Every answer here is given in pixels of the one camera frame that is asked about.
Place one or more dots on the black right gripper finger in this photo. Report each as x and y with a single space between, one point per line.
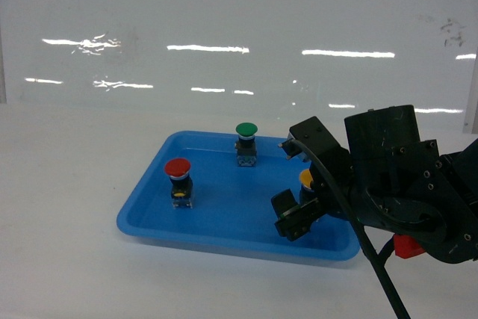
294 219
293 148

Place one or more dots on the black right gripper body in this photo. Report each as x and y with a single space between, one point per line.
404 185

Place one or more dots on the yellow mushroom push button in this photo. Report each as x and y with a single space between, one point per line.
306 193

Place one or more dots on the red mushroom push button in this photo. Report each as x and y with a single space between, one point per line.
178 171

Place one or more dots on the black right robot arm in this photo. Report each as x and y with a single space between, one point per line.
391 179

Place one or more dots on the green mushroom push button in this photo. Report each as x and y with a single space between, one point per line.
246 152

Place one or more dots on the blue plastic tray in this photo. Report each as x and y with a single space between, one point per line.
231 213

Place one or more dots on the white whiteboard panel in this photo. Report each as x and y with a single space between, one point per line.
282 59

